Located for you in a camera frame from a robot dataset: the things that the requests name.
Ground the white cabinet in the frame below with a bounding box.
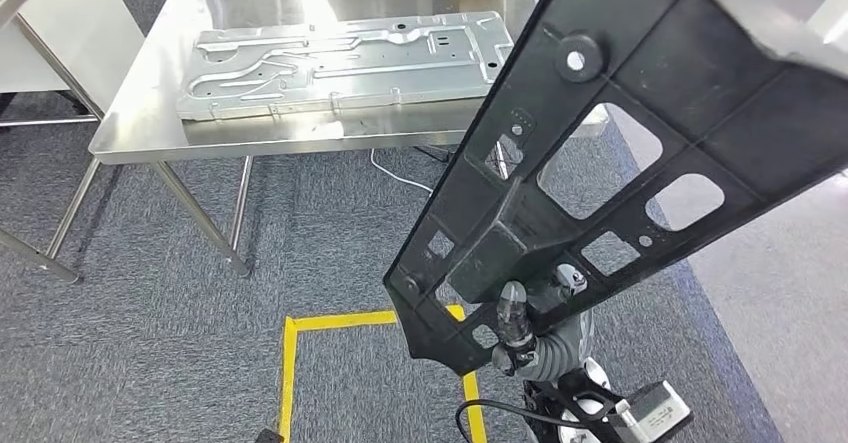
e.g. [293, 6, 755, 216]
[0, 0, 147, 97]

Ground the black right wrist camera bracket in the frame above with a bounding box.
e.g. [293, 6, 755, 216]
[523, 367, 631, 443]

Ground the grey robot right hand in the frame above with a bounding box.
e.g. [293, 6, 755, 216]
[491, 262, 591, 376]

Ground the white floor cable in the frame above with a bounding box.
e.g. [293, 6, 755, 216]
[368, 148, 435, 195]

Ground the stainless steel workbench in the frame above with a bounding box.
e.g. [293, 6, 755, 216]
[44, 0, 612, 280]

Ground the stamped grey metal panel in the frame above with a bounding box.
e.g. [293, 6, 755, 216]
[174, 10, 516, 123]

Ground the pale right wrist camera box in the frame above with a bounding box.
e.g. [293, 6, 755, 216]
[608, 380, 695, 443]

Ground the black plastic frame part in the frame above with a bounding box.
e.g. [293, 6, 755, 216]
[382, 0, 848, 380]

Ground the white counter with light strip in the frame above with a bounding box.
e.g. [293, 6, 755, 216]
[672, 0, 848, 84]

